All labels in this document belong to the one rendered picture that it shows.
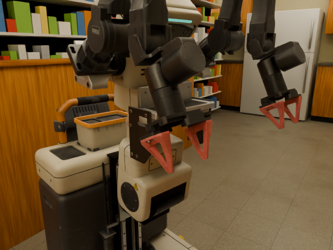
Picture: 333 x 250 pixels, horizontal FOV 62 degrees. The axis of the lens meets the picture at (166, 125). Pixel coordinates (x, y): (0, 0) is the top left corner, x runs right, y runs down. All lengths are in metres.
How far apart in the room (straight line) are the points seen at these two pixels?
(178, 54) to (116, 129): 0.74
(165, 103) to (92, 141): 0.65
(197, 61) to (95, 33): 0.26
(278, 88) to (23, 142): 1.51
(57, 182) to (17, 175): 0.89
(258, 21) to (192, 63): 0.44
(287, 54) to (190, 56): 0.41
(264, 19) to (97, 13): 0.47
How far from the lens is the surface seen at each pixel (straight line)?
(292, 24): 5.19
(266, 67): 0.87
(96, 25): 0.65
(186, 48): 0.49
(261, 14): 0.89
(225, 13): 0.96
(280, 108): 0.82
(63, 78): 2.01
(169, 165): 0.50
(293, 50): 0.84
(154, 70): 0.53
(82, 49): 0.74
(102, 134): 1.14
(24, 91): 1.87
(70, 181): 1.08
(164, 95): 0.52
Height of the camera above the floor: 1.21
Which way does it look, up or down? 15 degrees down
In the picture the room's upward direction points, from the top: straight up
